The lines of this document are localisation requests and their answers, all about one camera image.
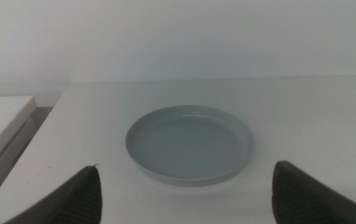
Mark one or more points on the grey shallow bowl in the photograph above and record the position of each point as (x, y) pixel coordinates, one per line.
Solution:
(190, 149)

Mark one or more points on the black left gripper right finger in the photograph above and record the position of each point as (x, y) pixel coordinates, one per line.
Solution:
(299, 199)

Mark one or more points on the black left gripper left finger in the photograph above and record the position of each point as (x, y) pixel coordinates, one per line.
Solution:
(75, 199)

